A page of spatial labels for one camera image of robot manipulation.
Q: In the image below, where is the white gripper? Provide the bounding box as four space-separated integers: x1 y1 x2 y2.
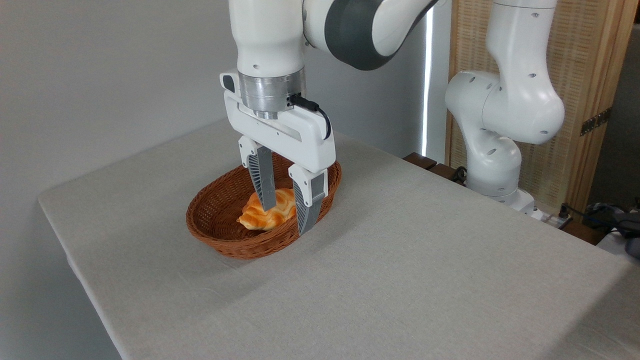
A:
223 90 337 237

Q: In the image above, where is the long braided bread loaf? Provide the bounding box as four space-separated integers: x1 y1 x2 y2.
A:
237 188 298 231

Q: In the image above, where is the brown wicker oval basket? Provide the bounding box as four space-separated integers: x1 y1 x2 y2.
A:
186 152 343 260

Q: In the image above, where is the dark brown wooden slat table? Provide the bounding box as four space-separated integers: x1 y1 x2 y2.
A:
402 152 607 246

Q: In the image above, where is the grey linen tablecloth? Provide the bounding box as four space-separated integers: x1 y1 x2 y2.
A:
37 118 640 360

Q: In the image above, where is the bright vertical light strip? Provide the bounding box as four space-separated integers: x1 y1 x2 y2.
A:
421 7 435 157

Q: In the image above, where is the white power strip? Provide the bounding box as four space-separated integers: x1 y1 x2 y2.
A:
529 207 574 231

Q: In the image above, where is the dark metal screen hinge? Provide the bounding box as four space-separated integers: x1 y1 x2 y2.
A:
580 107 612 137

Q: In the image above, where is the wooden rattan folding screen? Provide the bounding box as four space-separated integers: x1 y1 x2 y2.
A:
445 0 640 216

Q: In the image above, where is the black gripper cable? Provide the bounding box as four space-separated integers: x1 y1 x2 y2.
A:
290 94 333 141

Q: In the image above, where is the dark grey cable bundle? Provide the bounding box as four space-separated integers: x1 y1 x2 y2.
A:
570 199 640 259

